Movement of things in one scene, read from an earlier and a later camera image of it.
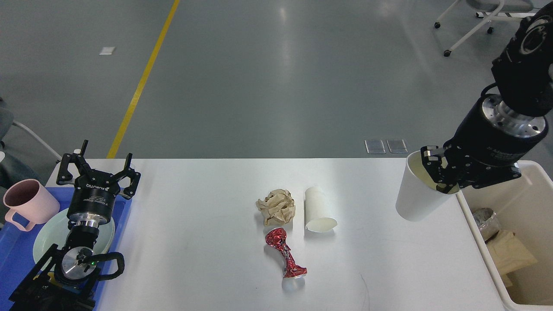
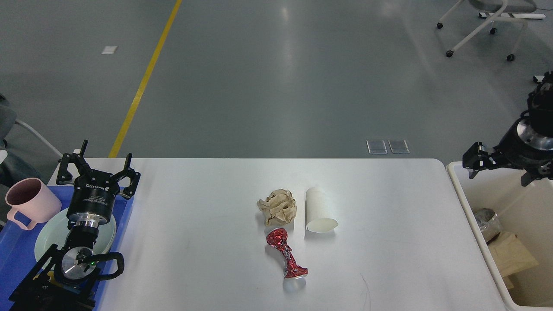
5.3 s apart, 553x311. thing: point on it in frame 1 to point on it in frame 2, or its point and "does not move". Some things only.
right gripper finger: (431, 156) to (476, 158)
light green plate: (54, 230) does not move
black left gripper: (91, 203) does not move
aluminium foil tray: (488, 222) does not move
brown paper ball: (278, 208) does not move
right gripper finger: (479, 176) to (545, 171)
